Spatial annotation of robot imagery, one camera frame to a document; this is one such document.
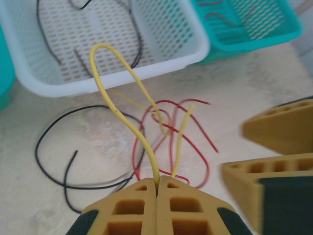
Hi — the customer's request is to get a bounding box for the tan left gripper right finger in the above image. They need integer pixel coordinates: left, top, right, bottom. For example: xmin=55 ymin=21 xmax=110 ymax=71
xmin=156 ymin=175 xmax=253 ymax=235

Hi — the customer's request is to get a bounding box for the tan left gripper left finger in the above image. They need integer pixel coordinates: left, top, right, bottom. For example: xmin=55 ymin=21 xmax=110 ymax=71
xmin=65 ymin=178 xmax=157 ymax=235

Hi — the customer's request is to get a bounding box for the red cable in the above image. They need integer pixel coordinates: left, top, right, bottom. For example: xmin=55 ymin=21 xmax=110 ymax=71
xmin=133 ymin=98 xmax=211 ymax=182
xmin=204 ymin=3 xmax=257 ymax=27
xmin=151 ymin=100 xmax=220 ymax=190

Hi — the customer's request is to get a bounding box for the yellow cable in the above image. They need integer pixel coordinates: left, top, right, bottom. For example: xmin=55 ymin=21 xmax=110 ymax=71
xmin=171 ymin=104 xmax=196 ymax=178
xmin=89 ymin=43 xmax=173 ymax=187

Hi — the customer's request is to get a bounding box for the black cable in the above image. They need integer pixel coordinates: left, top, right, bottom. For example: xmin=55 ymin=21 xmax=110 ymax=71
xmin=67 ymin=0 xmax=93 ymax=11
xmin=72 ymin=48 xmax=92 ymax=78
xmin=117 ymin=0 xmax=143 ymax=69
xmin=35 ymin=104 xmax=147 ymax=213

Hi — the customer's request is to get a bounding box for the teal plastic basket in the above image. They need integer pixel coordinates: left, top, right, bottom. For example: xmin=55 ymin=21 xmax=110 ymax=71
xmin=190 ymin=0 xmax=304 ymax=65
xmin=0 ymin=24 xmax=16 ymax=111

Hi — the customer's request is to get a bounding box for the white plastic basket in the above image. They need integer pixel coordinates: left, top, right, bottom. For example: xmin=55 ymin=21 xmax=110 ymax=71
xmin=0 ymin=0 xmax=211 ymax=98

